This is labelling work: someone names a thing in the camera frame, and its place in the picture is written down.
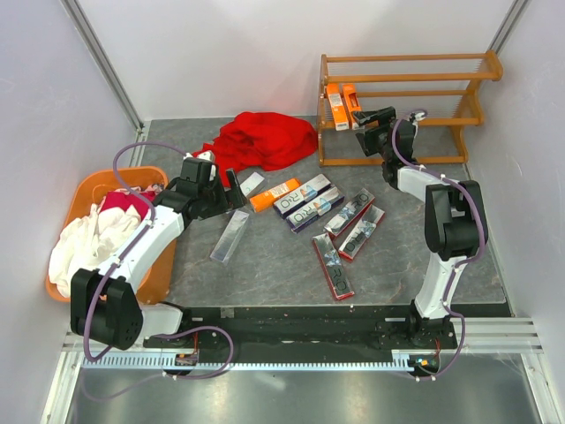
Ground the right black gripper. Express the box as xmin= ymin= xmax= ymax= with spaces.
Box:
xmin=351 ymin=106 xmax=396 ymax=162

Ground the silver toothpaste box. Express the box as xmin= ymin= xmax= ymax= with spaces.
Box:
xmin=240 ymin=172 xmax=265 ymax=199
xmin=210 ymin=210 xmax=250 ymax=265

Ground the orange toothpaste box top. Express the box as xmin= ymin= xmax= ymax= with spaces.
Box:
xmin=250 ymin=178 xmax=301 ymax=213

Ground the orange toothpaste box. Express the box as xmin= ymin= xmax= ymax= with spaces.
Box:
xmin=250 ymin=178 xmax=301 ymax=213
xmin=326 ymin=83 xmax=350 ymax=131

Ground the orange toothpaste box windowed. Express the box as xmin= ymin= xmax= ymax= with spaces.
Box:
xmin=342 ymin=83 xmax=362 ymax=130

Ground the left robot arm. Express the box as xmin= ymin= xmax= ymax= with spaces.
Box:
xmin=71 ymin=157 xmax=247 ymax=350

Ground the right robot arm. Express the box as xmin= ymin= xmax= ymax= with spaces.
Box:
xmin=352 ymin=107 xmax=488 ymax=348

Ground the wooden two-tier shelf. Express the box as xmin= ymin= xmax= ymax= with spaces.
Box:
xmin=316 ymin=49 xmax=503 ymax=166

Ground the purple R&O box upper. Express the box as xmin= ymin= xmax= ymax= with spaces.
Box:
xmin=273 ymin=174 xmax=332 ymax=218

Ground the purple r&o box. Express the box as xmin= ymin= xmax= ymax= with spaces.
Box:
xmin=273 ymin=174 xmax=332 ymax=218
xmin=285 ymin=186 xmax=344 ymax=233

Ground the red cloth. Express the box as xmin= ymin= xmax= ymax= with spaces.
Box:
xmin=192 ymin=111 xmax=318 ymax=185

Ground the red R&O box upper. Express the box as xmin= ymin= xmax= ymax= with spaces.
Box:
xmin=324 ymin=188 xmax=375 ymax=239

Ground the red r&o box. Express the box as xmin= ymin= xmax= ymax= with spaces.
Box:
xmin=324 ymin=188 xmax=375 ymax=239
xmin=337 ymin=205 xmax=385 ymax=261
xmin=312 ymin=233 xmax=355 ymax=300

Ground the purple R&O box lower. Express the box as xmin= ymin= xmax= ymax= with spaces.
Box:
xmin=285 ymin=186 xmax=344 ymax=233

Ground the red R&O box right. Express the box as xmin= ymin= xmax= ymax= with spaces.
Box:
xmin=337 ymin=205 xmax=385 ymax=261

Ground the magenta cloth in basket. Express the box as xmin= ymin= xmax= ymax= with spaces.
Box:
xmin=98 ymin=189 xmax=149 ymax=219

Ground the red R&O box bottom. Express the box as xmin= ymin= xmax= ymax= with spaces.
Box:
xmin=312 ymin=233 xmax=355 ymax=300

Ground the white cloth in basket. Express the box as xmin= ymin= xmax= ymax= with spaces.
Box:
xmin=48 ymin=203 xmax=141 ymax=299

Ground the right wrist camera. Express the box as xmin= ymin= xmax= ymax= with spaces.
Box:
xmin=405 ymin=110 xmax=428 ymax=128

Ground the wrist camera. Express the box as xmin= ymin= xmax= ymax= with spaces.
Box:
xmin=405 ymin=110 xmax=428 ymax=128
xmin=196 ymin=150 xmax=216 ymax=181

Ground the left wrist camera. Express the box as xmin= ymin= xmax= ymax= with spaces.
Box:
xmin=196 ymin=150 xmax=216 ymax=181

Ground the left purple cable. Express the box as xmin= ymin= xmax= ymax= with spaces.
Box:
xmin=81 ymin=141 xmax=235 ymax=402

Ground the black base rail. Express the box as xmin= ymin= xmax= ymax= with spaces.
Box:
xmin=143 ymin=305 xmax=457 ymax=362

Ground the grey cable duct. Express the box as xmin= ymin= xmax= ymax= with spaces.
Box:
xmin=81 ymin=351 xmax=440 ymax=372

